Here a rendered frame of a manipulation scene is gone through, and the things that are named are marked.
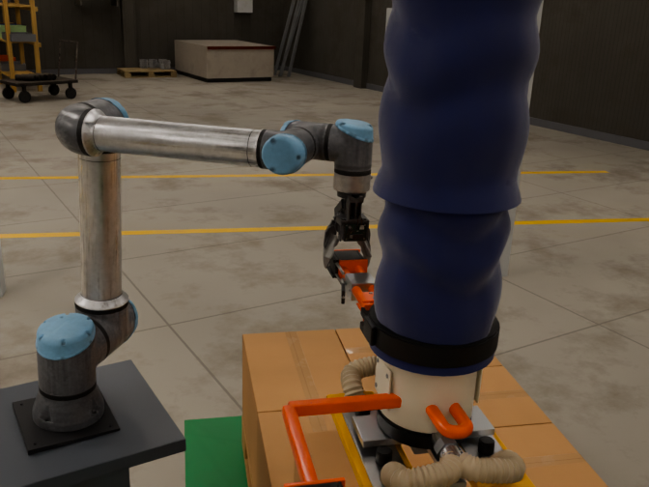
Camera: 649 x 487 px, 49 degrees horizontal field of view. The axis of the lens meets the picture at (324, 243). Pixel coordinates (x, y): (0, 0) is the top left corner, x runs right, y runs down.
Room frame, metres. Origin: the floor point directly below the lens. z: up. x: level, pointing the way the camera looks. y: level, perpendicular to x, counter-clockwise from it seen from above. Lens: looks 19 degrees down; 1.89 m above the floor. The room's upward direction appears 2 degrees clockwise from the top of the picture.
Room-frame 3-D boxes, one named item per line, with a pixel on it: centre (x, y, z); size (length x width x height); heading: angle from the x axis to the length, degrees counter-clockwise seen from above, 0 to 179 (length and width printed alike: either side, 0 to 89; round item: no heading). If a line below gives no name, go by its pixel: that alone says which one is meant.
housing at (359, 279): (1.57, -0.09, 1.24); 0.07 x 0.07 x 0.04; 13
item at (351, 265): (1.71, -0.07, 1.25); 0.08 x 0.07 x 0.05; 13
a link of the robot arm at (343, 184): (1.68, -0.06, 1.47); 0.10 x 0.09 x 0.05; 102
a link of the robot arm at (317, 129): (1.70, 0.05, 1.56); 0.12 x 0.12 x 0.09; 75
